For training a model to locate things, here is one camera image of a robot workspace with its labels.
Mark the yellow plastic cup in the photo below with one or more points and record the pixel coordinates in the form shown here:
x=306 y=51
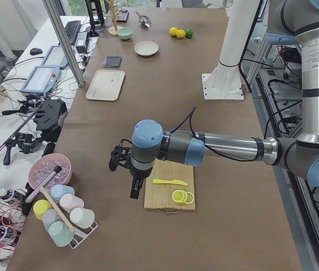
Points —
x=40 y=207

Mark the near teach pendant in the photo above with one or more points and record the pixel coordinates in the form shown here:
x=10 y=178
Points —
x=41 y=80

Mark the yellow lemon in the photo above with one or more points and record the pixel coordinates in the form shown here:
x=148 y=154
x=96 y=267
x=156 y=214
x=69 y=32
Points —
x=173 y=31
x=180 y=33

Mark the wooden mug tree stand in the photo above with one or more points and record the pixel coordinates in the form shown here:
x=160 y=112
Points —
x=114 y=29

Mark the yellow lemon near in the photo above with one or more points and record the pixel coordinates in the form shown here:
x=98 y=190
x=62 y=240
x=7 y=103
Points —
x=180 y=33

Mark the folded dark grey cloth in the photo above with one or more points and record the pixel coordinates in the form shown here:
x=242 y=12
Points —
x=112 y=61

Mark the green lime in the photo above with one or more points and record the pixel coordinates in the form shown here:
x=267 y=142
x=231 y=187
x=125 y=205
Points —
x=189 y=33

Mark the pink plastic cup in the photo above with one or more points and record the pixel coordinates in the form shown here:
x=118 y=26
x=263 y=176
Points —
x=69 y=202

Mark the aluminium frame post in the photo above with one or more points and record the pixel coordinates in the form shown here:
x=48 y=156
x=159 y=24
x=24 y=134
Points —
x=56 y=21

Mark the yellow lemon far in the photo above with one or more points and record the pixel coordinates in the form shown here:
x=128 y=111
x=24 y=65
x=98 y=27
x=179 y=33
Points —
x=173 y=31

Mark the grey plastic cup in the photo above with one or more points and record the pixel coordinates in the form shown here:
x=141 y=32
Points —
x=49 y=217

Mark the metal black-tipped tool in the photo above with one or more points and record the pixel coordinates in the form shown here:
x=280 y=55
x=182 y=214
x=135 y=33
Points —
x=31 y=197

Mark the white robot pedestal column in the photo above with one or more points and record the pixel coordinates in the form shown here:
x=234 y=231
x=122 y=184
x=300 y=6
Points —
x=224 y=82

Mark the black keyboard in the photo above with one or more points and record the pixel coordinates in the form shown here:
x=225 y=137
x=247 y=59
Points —
x=71 y=29

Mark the metal scoop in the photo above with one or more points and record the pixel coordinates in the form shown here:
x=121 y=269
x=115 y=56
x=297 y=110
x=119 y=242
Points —
x=144 y=20

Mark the light blue plastic cup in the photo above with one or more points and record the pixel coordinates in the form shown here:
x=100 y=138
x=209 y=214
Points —
x=58 y=191

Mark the mint green bowl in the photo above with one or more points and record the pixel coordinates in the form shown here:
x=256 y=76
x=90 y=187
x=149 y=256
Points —
x=125 y=33

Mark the white wire cup rack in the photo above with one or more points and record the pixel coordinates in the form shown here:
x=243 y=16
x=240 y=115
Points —
x=81 y=235

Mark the white plastic cup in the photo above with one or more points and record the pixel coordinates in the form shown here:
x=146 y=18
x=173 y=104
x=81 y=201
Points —
x=82 y=217

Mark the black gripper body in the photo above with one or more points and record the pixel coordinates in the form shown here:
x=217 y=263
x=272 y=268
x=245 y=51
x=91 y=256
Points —
x=138 y=174

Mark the yellow plastic knife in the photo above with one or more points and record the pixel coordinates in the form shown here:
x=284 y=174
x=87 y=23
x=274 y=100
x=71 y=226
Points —
x=169 y=182

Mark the bamboo cutting board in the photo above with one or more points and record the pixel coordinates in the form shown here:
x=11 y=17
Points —
x=159 y=196

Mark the black computer mouse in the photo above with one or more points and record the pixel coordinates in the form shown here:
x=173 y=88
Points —
x=35 y=51

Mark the teach pendant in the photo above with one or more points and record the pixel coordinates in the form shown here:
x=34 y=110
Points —
x=41 y=80
x=55 y=56

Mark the cream rabbit tray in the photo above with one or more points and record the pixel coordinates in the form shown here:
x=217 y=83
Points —
x=105 y=85

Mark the mint green plastic cup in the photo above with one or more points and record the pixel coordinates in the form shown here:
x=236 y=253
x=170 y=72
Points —
x=60 y=233

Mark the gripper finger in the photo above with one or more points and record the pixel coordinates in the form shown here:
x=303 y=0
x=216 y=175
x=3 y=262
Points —
x=133 y=192
x=138 y=186

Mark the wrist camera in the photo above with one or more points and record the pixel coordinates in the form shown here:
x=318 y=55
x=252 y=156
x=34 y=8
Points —
x=120 y=156

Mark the pink bowl of ice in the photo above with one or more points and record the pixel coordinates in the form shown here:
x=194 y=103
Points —
x=46 y=165

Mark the lemon slice back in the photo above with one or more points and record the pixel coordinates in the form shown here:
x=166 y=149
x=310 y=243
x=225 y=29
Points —
x=189 y=198

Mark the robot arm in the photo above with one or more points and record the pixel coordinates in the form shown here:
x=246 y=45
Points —
x=298 y=19

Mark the far teach pendant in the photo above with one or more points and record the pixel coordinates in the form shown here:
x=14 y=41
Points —
x=55 y=56

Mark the wooden rack handle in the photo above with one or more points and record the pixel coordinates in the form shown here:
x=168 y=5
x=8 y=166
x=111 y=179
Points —
x=58 y=210

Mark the cream round plate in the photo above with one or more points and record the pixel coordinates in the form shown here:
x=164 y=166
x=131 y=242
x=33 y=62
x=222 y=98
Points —
x=146 y=48

